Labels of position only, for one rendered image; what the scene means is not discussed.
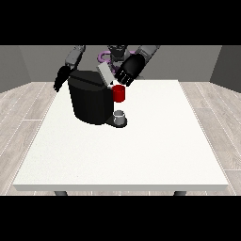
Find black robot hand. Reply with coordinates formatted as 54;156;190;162
53;64;72;93
113;53;146;88

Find pale grey machine lid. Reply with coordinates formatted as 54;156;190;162
96;61;116;87

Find red pod holder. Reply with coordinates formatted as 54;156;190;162
112;84;126;104

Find black coffee machine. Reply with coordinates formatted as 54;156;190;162
67;70;128;129

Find grey robot trunk purple rings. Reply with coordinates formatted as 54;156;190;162
97;45;137;72

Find small grey cup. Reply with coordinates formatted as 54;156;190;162
113;109;126;125

